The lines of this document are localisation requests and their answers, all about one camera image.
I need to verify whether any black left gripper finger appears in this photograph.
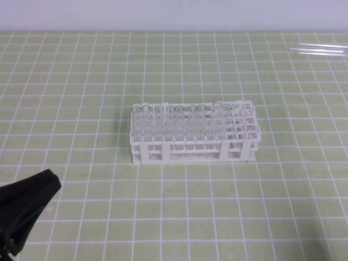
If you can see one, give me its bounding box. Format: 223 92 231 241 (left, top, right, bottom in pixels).
1 169 61 251

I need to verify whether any clear glass test tube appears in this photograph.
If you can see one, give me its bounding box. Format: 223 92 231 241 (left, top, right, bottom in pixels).
217 103 231 140

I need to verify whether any green grid tablecloth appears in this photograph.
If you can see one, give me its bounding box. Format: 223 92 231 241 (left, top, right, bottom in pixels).
1 31 347 260

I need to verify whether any clear test tube in rack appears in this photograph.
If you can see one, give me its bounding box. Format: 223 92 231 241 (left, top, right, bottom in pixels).
196 104 207 141
186 105 198 141
175 105 184 141
207 102 222 140

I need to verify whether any white plastic test tube rack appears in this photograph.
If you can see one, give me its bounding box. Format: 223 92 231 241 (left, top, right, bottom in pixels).
129 101 261 165

